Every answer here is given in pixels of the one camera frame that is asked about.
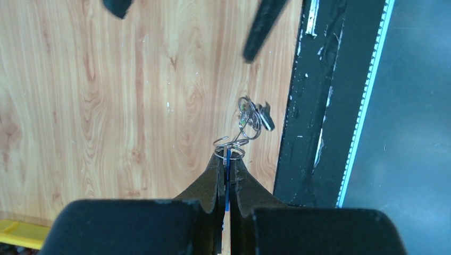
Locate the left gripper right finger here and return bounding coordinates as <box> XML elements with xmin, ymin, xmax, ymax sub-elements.
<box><xmin>230</xmin><ymin>160</ymin><xmax>406</xmax><ymax>254</ymax></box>

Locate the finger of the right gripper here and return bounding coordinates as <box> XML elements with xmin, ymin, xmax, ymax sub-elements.
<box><xmin>102</xmin><ymin>0</ymin><xmax>133</xmax><ymax>19</ymax></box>
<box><xmin>242</xmin><ymin>0</ymin><xmax>289</xmax><ymax>64</ymax></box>

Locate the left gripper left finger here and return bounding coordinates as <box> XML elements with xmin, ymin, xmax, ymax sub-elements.
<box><xmin>40</xmin><ymin>156</ymin><xmax>225</xmax><ymax>254</ymax></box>

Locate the blue key tag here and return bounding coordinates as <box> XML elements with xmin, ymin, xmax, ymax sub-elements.
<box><xmin>223</xmin><ymin>147</ymin><xmax>231</xmax><ymax>212</ymax></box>

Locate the yellow plastic fruit tray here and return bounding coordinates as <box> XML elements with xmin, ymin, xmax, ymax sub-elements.
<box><xmin>1</xmin><ymin>219</ymin><xmax>50</xmax><ymax>250</ymax></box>

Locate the slotted cable duct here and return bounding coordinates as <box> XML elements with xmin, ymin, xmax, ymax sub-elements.
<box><xmin>336</xmin><ymin>0</ymin><xmax>395</xmax><ymax>208</ymax></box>

